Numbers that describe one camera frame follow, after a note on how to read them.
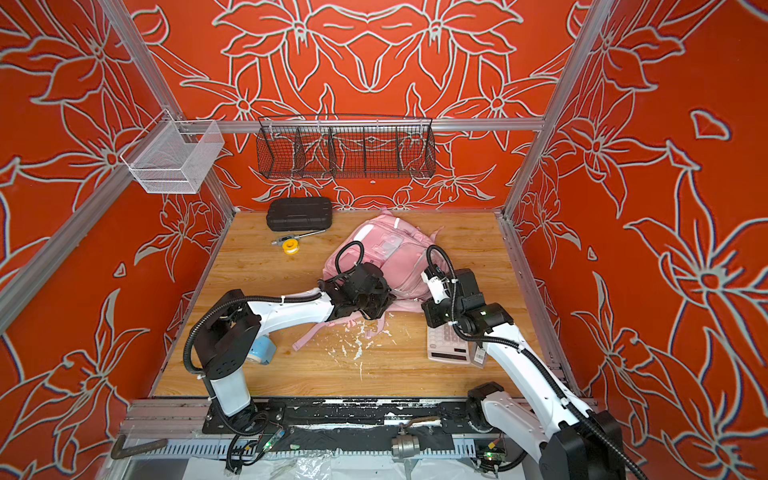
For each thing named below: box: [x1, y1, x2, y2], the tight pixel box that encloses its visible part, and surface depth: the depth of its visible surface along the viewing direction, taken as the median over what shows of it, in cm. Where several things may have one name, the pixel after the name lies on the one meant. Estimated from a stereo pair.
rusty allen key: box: [111, 434, 169, 460], surface depth 71 cm
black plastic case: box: [266, 197, 333, 232], surface depth 116 cm
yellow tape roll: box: [282, 239, 300, 255], surface depth 109 cm
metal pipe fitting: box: [391, 435, 420, 459], surface depth 68 cm
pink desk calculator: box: [427, 323, 471, 365], surface depth 84 cm
